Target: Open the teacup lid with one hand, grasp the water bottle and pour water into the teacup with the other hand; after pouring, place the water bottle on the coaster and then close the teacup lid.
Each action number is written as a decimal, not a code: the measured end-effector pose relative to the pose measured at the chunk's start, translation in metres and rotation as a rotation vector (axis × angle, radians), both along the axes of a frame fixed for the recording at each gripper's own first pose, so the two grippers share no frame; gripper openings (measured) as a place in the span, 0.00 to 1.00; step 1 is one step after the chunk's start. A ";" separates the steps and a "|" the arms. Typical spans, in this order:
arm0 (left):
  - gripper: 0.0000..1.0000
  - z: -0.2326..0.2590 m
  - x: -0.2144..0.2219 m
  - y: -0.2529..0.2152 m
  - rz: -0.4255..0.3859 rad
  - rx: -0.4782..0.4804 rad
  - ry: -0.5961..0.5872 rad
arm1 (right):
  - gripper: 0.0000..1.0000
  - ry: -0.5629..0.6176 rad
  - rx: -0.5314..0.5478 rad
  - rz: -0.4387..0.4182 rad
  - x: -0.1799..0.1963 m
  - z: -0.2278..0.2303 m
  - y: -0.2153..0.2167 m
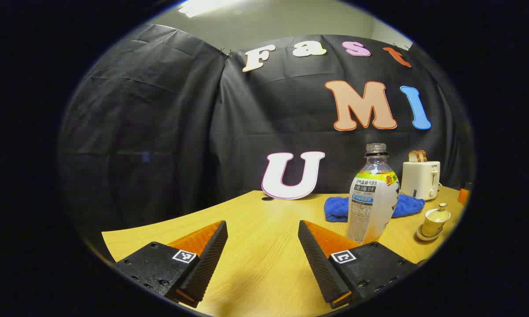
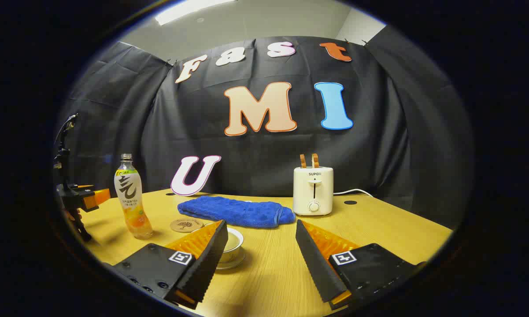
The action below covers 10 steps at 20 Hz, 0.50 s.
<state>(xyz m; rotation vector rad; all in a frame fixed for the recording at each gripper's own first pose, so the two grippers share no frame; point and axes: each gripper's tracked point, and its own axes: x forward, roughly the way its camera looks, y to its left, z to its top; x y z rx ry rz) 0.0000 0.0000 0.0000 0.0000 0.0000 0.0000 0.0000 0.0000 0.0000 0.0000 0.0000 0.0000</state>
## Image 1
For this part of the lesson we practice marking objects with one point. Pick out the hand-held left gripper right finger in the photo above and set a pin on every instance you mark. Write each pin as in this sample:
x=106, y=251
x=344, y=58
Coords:
x=317, y=268

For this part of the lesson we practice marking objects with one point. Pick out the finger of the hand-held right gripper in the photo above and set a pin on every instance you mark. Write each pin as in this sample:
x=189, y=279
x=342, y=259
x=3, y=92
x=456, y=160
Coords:
x=464, y=196

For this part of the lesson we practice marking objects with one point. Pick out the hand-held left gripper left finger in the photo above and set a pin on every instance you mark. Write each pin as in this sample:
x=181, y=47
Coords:
x=211, y=259

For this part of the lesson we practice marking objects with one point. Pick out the cream teacup lid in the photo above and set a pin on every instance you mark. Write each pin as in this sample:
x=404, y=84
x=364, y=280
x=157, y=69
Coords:
x=438, y=215

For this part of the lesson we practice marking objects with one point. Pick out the cream porcelain teacup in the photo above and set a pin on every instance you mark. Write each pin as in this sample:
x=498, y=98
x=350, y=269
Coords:
x=432, y=228

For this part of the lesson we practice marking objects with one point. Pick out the clear plastic water bottle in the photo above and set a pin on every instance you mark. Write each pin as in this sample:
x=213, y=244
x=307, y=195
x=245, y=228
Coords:
x=372, y=202

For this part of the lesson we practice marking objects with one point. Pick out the white toaster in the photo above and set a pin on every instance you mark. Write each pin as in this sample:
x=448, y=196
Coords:
x=418, y=178

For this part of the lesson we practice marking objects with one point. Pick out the cream porcelain saucer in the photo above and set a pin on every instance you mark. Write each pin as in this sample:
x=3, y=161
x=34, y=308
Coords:
x=423, y=235

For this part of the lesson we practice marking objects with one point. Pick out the toast slice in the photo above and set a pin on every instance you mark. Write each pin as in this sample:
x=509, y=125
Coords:
x=413, y=156
x=423, y=155

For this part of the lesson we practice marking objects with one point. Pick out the blue towel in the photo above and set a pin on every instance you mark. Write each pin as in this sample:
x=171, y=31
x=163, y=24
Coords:
x=334, y=210

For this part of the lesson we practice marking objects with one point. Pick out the black backdrop cloth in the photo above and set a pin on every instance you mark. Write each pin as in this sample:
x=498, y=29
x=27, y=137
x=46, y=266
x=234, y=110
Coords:
x=158, y=132

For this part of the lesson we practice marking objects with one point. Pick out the ceiling light panel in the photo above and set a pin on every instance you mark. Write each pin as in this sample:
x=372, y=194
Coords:
x=207, y=6

